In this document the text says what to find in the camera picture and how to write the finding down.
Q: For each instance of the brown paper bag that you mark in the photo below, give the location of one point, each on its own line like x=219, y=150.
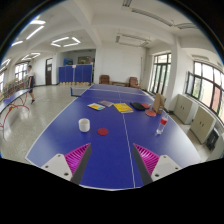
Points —
x=159, y=103

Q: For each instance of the blue folded partition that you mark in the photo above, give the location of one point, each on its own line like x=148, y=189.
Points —
x=75, y=73

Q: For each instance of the grey booklet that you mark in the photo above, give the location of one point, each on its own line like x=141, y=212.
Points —
x=106, y=103

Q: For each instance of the black device on floor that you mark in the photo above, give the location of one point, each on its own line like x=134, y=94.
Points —
x=212, y=139

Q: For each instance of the near beige cabinet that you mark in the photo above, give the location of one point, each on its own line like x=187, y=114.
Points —
x=202, y=124

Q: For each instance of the red paddle near case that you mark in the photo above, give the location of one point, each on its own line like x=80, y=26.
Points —
x=146, y=106

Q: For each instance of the right brown armchair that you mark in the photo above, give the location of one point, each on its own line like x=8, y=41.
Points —
x=133, y=82

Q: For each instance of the person in white shirt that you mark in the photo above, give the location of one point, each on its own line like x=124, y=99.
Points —
x=31, y=83

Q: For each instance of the brown armchair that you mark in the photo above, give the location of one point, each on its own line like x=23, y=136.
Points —
x=133, y=82
x=104, y=79

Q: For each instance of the blue ping pong table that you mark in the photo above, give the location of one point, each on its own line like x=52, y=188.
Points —
x=111, y=163
x=15, y=101

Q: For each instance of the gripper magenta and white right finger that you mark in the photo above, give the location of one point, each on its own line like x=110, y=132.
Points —
x=150, y=167

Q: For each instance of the red ping pong paddle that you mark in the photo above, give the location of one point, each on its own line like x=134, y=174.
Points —
x=150, y=113

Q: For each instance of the beige cabinet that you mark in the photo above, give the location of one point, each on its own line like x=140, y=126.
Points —
x=185, y=109
x=202, y=124

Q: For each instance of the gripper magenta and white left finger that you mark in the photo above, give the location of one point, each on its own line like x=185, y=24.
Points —
x=70, y=166

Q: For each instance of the white cup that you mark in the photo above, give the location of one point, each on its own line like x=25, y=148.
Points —
x=84, y=125

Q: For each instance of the far beige cabinet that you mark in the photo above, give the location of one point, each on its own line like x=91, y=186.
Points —
x=185, y=109

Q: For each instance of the yellow book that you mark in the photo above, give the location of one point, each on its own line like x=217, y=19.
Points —
x=123, y=108

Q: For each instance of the red round coaster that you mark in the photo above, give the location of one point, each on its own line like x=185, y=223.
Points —
x=102, y=131

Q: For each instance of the dark door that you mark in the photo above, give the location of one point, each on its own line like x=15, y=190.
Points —
x=48, y=71

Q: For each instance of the left brown armchair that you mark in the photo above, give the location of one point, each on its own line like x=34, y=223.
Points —
x=104, y=79

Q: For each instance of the black paddle case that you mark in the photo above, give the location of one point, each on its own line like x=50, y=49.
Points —
x=137, y=106

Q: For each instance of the clear bottle with red label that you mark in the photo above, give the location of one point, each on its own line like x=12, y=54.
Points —
x=162, y=124

